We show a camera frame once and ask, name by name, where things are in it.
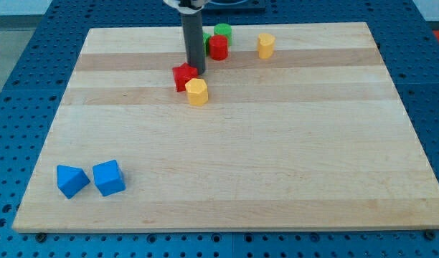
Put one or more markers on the red cylinder block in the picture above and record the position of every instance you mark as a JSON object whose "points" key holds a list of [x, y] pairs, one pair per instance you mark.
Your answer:
{"points": [[218, 47]]}

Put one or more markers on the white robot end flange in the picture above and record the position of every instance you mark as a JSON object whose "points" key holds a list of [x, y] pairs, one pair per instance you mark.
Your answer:
{"points": [[186, 6]]}

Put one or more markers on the light wooden board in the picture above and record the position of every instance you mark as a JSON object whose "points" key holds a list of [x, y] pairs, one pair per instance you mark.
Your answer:
{"points": [[315, 138]]}

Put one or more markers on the red star block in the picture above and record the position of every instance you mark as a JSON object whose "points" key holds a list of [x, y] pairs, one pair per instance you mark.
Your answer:
{"points": [[182, 74]]}

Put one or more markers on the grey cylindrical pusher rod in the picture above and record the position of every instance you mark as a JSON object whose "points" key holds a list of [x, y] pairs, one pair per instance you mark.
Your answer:
{"points": [[193, 40]]}

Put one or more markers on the yellow hexagon block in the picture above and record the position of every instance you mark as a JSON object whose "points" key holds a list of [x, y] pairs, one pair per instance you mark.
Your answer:
{"points": [[197, 92]]}

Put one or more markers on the green block behind rod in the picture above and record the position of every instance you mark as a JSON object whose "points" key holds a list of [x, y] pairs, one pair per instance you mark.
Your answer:
{"points": [[206, 38]]}

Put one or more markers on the green cylinder block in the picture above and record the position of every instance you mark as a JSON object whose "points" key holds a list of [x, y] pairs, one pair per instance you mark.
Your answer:
{"points": [[224, 30]]}

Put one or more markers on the yellow heart block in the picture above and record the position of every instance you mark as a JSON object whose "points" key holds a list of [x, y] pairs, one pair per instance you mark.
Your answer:
{"points": [[265, 45]]}

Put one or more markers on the blue cube block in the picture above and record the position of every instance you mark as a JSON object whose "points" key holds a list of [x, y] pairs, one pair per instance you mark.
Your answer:
{"points": [[108, 178]]}

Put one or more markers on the blue triangular block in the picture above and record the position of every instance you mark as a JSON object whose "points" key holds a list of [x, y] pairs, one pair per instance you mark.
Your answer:
{"points": [[71, 180]]}

